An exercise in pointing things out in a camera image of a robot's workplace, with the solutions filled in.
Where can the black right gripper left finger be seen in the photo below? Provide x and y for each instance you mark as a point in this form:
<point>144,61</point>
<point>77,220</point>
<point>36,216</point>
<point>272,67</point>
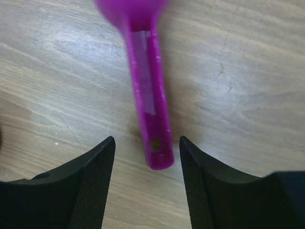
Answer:
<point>71,196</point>

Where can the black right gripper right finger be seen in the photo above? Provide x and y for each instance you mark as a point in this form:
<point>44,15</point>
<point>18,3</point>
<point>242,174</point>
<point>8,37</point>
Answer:
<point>222,197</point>

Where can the magenta plastic scoop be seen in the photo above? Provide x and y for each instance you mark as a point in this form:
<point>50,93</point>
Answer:
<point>137,20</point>

